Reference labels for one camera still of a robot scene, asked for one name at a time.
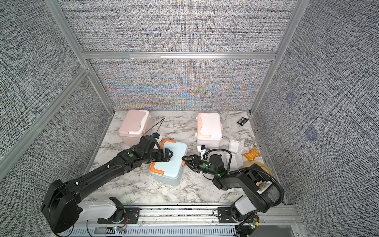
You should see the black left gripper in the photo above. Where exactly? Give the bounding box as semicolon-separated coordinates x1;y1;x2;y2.
144;149;175;165

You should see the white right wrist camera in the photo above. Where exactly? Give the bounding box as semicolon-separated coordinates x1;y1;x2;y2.
197;145;209;161

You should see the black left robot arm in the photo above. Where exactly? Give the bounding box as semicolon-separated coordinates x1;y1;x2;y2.
40;136;173;234

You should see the pink white medicine box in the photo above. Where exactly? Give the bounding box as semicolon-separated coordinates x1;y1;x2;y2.
118;110;153;146

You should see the white pink medicine chest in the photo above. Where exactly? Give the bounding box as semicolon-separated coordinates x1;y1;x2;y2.
195;113;223;149

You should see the clear plastic gauze box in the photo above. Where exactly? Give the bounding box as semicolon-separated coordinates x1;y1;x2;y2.
228;140;244;170

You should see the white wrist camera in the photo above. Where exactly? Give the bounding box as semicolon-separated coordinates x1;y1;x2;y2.
197;145;209;161
151;132;162;144

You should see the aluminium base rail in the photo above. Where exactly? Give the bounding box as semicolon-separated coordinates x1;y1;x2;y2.
58;203;307;237

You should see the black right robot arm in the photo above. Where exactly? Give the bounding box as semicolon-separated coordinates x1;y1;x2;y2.
182;148;284;223

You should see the orange plastic toy piece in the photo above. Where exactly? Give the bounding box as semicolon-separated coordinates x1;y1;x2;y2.
244;148;261;161

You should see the black foil sachet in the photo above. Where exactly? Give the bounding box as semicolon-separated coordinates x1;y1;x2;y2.
237;117;249;126

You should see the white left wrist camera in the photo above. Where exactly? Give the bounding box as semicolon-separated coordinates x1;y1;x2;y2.
151;132;162;144

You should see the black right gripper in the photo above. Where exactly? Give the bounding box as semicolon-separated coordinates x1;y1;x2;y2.
182;155;218;178

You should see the blue orange medicine box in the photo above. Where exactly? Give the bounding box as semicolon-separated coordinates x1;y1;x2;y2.
150;139;188;186

